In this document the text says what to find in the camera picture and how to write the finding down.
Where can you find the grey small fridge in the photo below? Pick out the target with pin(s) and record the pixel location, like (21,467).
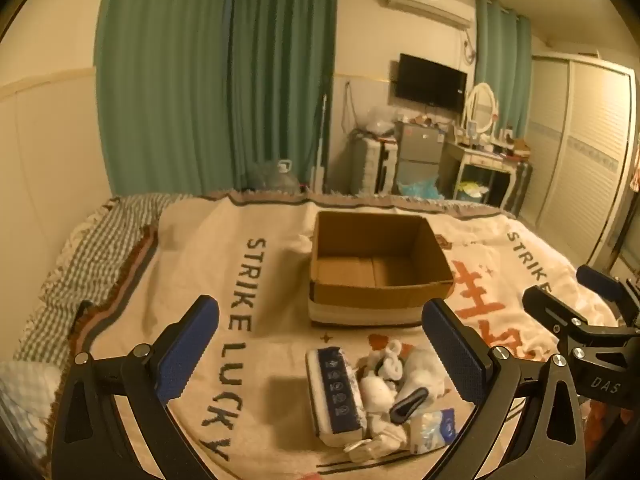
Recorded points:
(420,155)

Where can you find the brown cardboard box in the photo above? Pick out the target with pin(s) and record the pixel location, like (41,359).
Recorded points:
(350,305)

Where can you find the white air conditioner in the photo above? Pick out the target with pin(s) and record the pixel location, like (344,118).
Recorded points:
(430,2)

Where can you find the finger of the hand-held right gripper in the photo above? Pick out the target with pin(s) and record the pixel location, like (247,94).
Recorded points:
(550,306)
(597,276)

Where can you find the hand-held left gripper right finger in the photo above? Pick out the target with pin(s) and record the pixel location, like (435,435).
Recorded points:
(455,356)

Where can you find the green checked bed sheet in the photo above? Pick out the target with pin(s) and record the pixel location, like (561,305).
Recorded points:
(95,260)

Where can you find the small white cloth piece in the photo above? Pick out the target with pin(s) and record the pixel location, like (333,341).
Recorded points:
(362,450)

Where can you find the light green curtain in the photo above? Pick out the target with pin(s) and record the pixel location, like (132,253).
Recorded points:
(502,70)

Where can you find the white oval mirror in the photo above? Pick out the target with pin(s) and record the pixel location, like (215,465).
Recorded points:
(482,107)

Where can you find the cream printed blanket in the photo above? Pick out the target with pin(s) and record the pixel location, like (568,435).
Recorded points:
(260,375)

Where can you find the light blue checked quilt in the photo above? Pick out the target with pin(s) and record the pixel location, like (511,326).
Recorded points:
(25,400)

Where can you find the blue plastic bag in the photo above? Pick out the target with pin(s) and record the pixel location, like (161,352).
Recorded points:
(422,189)

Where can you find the waste bin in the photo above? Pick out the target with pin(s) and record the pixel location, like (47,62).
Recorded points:
(472,192)

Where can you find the clear plastic bag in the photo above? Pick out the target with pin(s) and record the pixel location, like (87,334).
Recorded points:
(379,119)

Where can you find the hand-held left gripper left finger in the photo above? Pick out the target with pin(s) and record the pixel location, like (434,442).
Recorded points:
(187,351)

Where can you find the black wall television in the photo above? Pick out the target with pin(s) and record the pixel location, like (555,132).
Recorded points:
(430,82)

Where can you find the white suitcase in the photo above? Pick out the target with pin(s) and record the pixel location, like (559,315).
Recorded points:
(367,165)

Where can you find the white dressing table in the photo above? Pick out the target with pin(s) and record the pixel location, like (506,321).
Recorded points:
(487,162)

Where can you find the blue white plastic packet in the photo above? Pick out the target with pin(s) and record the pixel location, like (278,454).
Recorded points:
(433,428)

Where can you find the clear water jug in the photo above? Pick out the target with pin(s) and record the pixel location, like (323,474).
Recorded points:
(275,177)

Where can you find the white mop stick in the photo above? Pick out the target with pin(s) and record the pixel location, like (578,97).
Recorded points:
(320,145)

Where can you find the white sock with black trim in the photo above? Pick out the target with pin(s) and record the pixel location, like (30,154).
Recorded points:
(387,356)

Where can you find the white slatted wardrobe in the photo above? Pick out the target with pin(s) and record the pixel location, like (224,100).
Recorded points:
(585,150)

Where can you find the large white sock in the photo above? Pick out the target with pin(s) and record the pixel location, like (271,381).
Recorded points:
(425,370)

